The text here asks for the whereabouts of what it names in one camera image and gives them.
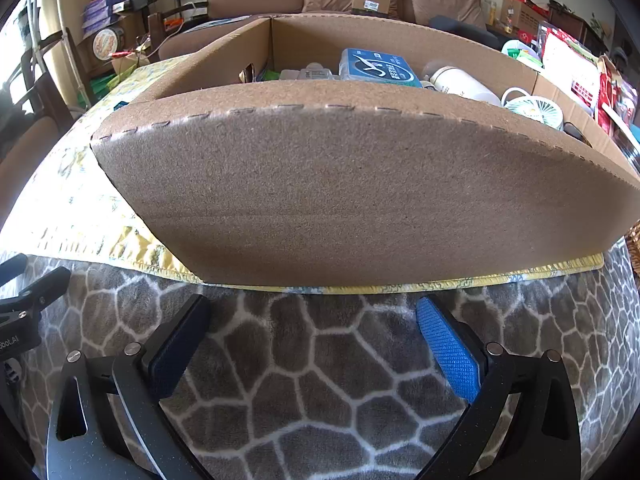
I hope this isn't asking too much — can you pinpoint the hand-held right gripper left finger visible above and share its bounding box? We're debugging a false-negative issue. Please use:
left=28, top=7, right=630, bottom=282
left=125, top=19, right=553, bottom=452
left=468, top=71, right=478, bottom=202
left=47, top=294, right=211, bottom=480

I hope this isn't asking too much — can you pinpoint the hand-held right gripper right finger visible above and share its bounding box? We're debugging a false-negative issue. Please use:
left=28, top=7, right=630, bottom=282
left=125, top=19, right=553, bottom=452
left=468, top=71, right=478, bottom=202
left=416, top=296, right=583, bottom=480

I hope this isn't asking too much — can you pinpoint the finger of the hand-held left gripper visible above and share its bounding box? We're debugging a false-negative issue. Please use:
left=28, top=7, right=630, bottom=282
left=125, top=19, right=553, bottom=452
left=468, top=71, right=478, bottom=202
left=0, top=252, right=29, bottom=286
left=0, top=266, right=72, bottom=319

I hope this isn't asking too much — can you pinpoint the large cardboard box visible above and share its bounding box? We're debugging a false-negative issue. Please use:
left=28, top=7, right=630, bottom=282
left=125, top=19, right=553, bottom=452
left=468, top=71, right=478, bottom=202
left=90, top=12, right=640, bottom=288

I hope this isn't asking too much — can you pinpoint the large white bottle clear cap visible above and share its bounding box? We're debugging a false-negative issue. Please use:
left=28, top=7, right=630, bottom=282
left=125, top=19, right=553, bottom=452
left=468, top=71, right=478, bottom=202
left=429, top=61, right=502, bottom=107

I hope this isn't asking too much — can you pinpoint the blue floss pick box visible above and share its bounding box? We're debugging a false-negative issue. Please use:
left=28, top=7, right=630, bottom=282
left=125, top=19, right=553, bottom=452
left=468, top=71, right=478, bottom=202
left=339, top=48, right=425, bottom=89

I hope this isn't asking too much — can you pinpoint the yellow checked tablecloth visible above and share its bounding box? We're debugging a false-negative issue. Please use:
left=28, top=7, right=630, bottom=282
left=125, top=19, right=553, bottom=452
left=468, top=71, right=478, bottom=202
left=0, top=52, right=606, bottom=296

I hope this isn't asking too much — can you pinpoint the wooden chair brown seat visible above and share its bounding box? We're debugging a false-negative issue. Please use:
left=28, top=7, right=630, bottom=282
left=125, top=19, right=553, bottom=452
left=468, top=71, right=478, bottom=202
left=0, top=30, right=91, bottom=176

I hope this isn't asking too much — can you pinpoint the grey giraffe pattern blanket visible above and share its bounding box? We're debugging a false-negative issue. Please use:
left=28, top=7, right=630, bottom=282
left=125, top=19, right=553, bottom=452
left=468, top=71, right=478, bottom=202
left=0, top=240, right=640, bottom=480

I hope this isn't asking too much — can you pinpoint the wicker basket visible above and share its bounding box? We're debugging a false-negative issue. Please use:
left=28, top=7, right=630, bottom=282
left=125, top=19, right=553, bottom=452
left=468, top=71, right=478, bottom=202
left=625, top=220, right=640, bottom=281

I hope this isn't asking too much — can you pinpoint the white clothes rack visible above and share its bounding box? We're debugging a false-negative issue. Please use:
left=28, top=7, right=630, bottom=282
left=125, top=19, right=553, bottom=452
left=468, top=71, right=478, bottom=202
left=52, top=0, right=93, bottom=108

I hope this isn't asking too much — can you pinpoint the round printed tin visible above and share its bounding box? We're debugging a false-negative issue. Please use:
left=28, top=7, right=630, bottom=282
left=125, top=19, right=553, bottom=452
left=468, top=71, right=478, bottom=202
left=91, top=27, right=126, bottom=61

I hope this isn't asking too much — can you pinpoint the small white fan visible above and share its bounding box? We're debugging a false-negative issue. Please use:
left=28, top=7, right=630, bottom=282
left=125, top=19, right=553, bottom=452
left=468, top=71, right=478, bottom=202
left=501, top=87, right=565, bottom=126

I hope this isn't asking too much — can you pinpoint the purple box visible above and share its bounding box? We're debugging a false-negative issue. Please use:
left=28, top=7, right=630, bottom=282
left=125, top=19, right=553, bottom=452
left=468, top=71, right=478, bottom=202
left=84, top=0, right=132, bottom=16
left=82, top=10, right=126, bottom=31

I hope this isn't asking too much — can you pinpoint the red white printed package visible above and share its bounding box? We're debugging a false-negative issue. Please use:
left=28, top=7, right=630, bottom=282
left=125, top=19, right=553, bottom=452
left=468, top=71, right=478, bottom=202
left=541, top=22, right=601, bottom=111

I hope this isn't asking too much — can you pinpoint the white blue paper bag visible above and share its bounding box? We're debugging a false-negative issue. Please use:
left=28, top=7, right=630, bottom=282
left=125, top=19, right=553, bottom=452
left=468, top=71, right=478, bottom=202
left=187, top=16, right=251, bottom=31

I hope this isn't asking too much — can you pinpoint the dark blue cloth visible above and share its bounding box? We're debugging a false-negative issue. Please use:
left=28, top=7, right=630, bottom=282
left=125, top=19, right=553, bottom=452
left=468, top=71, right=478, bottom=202
left=429, top=15, right=501, bottom=51

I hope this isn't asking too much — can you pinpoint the brown cardboard carton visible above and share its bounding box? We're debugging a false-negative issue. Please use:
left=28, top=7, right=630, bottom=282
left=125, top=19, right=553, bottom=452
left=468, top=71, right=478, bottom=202
left=501, top=0, right=548, bottom=36

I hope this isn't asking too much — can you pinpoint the small labelled cardboard box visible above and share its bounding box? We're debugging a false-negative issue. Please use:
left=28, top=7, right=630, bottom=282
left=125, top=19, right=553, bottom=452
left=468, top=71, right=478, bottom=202
left=351, top=0, right=392, bottom=17

